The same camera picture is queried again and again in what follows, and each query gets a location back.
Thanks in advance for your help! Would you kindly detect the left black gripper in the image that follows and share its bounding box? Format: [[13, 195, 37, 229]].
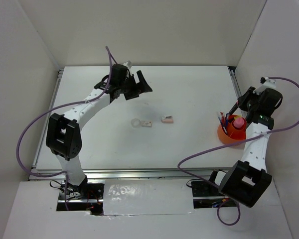
[[118, 70, 152, 101]]

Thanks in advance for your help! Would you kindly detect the red gel pen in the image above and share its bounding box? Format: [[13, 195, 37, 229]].
[[225, 113, 229, 126]]

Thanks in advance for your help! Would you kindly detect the dark blue gel pen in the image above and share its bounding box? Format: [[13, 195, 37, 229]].
[[220, 112, 226, 126]]

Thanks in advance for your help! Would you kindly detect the clear tape roll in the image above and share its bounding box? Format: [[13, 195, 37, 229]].
[[131, 119, 142, 128]]

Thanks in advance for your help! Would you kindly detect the white staples box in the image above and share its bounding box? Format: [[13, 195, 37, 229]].
[[141, 120, 152, 127]]

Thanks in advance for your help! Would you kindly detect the pink eraser with sharpener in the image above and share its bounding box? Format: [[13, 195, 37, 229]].
[[161, 116, 174, 123]]

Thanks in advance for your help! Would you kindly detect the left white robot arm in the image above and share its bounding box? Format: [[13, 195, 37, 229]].
[[46, 64, 152, 199]]

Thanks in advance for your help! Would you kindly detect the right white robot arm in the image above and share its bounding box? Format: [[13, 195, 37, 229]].
[[207, 87, 283, 208]]

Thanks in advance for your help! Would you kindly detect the orange round organizer container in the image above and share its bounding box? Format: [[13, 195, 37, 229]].
[[217, 115, 247, 144]]

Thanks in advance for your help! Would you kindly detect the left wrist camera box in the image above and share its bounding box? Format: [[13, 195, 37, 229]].
[[123, 60, 133, 73]]

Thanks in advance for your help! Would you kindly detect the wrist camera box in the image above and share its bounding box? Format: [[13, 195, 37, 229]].
[[253, 77, 277, 95], [123, 60, 133, 73]]

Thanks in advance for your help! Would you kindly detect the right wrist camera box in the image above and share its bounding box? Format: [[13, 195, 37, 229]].
[[253, 77, 277, 95]]

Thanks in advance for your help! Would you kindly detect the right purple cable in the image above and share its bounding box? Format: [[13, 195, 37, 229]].
[[177, 76, 299, 226]]

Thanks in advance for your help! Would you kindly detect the purple cable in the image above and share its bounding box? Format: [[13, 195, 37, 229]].
[[177, 76, 299, 226], [16, 46, 120, 212]]

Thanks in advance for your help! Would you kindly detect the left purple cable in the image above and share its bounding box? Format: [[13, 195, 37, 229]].
[[16, 46, 120, 212]]

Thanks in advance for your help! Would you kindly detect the aluminium table frame rail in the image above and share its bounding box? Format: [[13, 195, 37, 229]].
[[28, 66, 240, 181]]

